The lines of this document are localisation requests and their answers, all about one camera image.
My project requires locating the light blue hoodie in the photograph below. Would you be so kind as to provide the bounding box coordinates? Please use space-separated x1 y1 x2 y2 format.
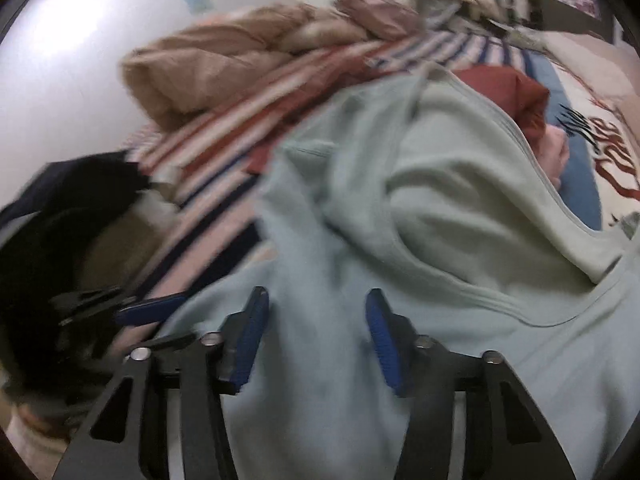
164 65 639 479

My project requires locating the black navy clothes pile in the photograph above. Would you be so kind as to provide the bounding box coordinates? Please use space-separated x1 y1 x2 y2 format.
1 152 181 405

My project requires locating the striped bed sheet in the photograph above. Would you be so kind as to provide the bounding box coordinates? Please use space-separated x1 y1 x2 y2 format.
0 29 640 461

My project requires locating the pink beige duvet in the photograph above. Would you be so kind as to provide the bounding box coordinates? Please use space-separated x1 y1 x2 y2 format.
120 3 369 133

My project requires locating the pink ribbed pillow far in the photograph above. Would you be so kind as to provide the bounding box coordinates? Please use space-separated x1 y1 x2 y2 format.
542 32 639 103

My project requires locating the dark tall bookshelf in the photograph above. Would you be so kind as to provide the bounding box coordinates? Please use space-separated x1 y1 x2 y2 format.
527 0 614 44

